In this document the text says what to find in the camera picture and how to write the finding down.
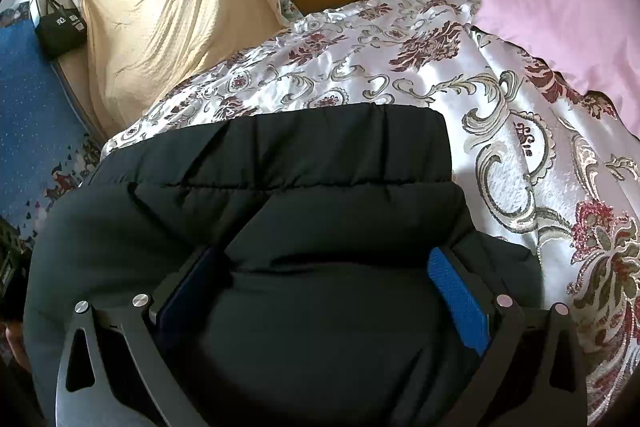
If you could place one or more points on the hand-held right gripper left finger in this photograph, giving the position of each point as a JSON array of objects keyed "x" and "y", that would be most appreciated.
[{"x": 185, "y": 304}]

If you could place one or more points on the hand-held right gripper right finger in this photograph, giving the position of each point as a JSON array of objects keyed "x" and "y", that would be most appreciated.
[{"x": 460, "y": 302}]

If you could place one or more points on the person's left hand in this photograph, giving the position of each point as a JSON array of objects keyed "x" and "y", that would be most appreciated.
[{"x": 16, "y": 344}]

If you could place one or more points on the black padded jacket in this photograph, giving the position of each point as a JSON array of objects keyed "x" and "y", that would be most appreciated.
[{"x": 325, "y": 207}]

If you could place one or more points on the beige hanging cloth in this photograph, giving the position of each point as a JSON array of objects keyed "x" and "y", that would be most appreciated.
[{"x": 175, "y": 7}]

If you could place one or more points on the floral satin bedspread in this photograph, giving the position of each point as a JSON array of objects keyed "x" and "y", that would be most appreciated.
[{"x": 400, "y": 72}]

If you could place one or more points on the blue printed fabric wardrobe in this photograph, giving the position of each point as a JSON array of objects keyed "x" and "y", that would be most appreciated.
[{"x": 35, "y": 107}]

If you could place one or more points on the black tote bag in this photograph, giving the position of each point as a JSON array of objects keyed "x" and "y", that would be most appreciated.
[{"x": 60, "y": 32}]

